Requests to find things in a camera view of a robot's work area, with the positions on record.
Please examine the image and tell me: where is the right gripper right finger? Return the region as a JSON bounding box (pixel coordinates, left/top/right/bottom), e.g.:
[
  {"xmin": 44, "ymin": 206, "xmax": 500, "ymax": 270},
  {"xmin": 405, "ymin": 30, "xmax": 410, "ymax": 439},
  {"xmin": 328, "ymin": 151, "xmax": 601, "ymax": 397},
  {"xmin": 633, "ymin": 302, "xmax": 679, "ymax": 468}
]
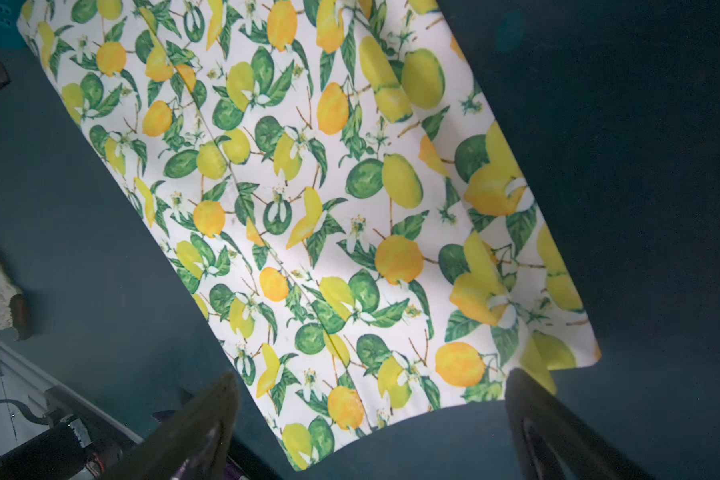
[{"xmin": 505, "ymin": 369, "xmax": 652, "ymax": 479}]

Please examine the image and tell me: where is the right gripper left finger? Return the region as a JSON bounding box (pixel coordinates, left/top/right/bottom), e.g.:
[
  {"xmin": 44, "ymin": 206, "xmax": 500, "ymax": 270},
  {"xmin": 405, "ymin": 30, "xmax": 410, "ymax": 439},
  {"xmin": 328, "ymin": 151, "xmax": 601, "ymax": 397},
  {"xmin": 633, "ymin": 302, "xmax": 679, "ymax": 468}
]
[{"xmin": 101, "ymin": 372, "xmax": 239, "ymax": 479}]

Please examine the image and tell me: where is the green floral skirt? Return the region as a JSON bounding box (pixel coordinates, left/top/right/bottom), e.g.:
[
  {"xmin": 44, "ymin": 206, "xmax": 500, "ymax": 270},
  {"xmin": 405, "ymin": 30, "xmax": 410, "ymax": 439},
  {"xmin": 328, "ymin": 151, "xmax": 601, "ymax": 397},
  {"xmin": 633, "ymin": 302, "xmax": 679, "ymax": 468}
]
[{"xmin": 17, "ymin": 0, "xmax": 600, "ymax": 471}]

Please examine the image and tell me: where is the green table mat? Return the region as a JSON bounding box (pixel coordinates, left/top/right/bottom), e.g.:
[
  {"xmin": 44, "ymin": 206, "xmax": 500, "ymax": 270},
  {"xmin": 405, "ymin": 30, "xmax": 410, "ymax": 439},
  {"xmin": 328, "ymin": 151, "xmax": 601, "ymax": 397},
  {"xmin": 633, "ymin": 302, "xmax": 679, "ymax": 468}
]
[{"xmin": 0, "ymin": 1, "xmax": 720, "ymax": 479}]

